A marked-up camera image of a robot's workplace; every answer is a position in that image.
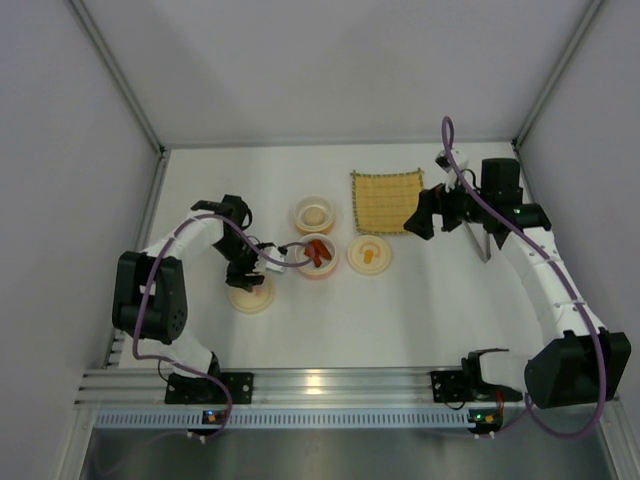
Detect cream lid with pink handle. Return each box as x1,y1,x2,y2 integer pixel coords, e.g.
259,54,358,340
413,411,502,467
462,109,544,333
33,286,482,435
228,276,275,315

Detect metal tongs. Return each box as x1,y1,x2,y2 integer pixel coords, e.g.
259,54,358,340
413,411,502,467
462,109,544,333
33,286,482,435
463,222,492,264

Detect cream lid with orange handle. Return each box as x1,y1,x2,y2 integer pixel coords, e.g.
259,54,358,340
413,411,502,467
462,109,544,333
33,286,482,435
347,235,392,276

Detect orange chicken drumstick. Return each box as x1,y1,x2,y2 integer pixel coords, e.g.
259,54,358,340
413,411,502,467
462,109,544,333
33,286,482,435
304,240,322,268

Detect orange sausage piece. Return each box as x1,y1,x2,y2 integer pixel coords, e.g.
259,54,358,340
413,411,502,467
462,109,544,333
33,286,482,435
317,241,333,261

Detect orange bowl white inside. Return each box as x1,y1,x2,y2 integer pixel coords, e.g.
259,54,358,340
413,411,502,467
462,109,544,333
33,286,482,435
293,195,336,234

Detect pink bowl white inside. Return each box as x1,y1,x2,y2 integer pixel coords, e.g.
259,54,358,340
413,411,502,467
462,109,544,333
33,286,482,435
293,233,339,280

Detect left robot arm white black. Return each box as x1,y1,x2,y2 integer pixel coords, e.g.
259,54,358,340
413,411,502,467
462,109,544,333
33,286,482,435
112,194,265,385

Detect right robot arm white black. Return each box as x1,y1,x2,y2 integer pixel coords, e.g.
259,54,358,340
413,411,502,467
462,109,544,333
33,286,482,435
404,155,632,409

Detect bamboo mat green edge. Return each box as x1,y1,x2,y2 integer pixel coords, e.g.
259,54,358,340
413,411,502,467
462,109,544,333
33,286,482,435
350,169,424,236

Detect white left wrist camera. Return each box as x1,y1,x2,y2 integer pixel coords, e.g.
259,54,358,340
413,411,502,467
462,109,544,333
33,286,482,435
254,243,286,274

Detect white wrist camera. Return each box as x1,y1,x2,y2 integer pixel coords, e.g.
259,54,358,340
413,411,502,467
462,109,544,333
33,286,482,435
254,243,286,274
433,148,470,194

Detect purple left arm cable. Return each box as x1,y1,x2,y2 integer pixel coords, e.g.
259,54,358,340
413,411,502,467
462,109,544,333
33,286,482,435
131,212,316,441

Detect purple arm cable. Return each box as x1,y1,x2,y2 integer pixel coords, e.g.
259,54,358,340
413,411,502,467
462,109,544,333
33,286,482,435
131,212,316,441
440,115,612,441

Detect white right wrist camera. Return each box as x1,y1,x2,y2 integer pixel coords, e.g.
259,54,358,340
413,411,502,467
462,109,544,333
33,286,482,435
433,148,470,194

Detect aluminium frame rail front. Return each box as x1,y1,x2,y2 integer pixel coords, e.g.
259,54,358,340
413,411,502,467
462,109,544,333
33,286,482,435
74,365,621,409

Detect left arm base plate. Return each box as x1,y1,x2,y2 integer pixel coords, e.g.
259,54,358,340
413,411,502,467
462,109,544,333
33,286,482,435
164,372,254,405

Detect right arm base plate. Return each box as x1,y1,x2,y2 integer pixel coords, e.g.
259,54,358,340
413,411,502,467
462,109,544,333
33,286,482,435
430,370,523,403

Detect slotted grey cable duct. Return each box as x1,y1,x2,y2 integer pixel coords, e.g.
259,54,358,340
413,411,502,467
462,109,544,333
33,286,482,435
92,405,601,430

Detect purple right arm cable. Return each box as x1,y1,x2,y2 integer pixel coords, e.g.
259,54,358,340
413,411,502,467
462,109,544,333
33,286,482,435
440,115,612,441

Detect right upright frame post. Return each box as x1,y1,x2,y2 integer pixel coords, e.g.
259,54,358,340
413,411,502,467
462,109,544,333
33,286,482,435
511,0,609,152

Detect upright frame post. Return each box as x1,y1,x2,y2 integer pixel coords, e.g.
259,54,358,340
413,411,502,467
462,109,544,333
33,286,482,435
64,0,167,156
511,0,609,152

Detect left upright frame post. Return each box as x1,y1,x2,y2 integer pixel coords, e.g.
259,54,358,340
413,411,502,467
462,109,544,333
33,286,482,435
64,0,167,156

